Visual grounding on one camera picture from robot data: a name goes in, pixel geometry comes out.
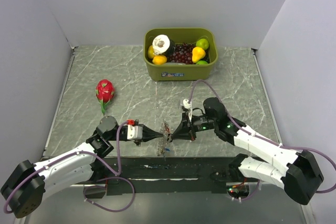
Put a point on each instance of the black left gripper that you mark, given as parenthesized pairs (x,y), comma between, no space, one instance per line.
(148,134)

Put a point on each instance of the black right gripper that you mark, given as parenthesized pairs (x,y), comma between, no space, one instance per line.
(185,131)

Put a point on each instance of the black key tag with key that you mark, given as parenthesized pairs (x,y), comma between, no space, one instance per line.
(169,138)

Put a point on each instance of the round metal key organizer disc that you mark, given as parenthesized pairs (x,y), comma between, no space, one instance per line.
(163,144)

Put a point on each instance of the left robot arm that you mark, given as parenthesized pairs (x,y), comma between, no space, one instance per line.
(31,183)

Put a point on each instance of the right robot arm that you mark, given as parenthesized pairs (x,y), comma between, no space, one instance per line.
(239,134)

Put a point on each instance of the red dragon fruit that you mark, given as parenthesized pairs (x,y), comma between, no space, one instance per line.
(104,93)

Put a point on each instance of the olive green plastic bin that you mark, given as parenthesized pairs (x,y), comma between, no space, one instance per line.
(176,72)

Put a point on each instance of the green fruit front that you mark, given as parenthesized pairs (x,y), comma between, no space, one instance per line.
(202,62)

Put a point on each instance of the orange fruit front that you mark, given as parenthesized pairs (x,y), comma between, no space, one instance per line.
(159,60)

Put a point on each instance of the dark red grapes bunch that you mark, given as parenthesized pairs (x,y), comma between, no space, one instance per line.
(182,54)

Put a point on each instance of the yellow pear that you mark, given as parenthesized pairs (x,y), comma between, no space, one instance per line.
(198,54)

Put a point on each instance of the yellow lemon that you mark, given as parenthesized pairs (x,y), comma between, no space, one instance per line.
(150,53)

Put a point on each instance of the white black tape roll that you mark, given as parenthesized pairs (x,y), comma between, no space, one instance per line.
(163,45)

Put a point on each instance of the green lime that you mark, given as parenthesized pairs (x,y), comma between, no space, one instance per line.
(202,43)

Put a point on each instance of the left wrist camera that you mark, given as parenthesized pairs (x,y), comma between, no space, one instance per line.
(134,130)

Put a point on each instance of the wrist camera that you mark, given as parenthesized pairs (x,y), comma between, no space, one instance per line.
(186,106)
(134,130)

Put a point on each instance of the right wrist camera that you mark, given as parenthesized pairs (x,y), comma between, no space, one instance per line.
(186,106)

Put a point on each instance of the aluminium rail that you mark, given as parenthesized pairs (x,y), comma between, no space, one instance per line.
(72,173)

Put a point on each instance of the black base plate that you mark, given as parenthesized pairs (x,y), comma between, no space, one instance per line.
(195,174)

